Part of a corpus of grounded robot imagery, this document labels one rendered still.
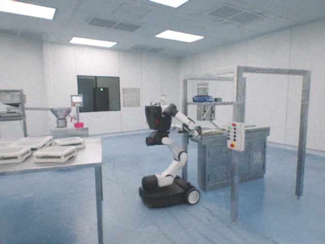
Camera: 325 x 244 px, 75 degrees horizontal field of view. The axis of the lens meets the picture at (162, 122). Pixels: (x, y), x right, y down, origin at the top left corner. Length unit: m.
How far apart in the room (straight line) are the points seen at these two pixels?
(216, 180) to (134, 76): 5.48
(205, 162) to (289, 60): 3.86
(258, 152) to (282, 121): 2.57
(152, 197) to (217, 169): 1.05
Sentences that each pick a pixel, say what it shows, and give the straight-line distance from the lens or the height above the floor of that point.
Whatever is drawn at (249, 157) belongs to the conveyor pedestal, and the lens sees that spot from 3.56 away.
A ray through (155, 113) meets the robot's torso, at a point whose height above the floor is 1.14.
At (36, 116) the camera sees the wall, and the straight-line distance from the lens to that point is 7.04.
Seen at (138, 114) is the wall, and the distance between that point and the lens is 7.85.
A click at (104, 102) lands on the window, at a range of 7.36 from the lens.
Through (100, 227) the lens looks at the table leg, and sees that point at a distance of 2.01.
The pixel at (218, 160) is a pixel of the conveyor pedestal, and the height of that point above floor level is 0.43.
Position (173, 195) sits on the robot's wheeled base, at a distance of 2.69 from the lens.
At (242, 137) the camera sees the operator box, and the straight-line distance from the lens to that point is 2.10.
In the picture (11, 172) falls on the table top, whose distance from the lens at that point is 1.87.
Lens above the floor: 1.33
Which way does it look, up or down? 7 degrees down
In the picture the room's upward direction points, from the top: 1 degrees counter-clockwise
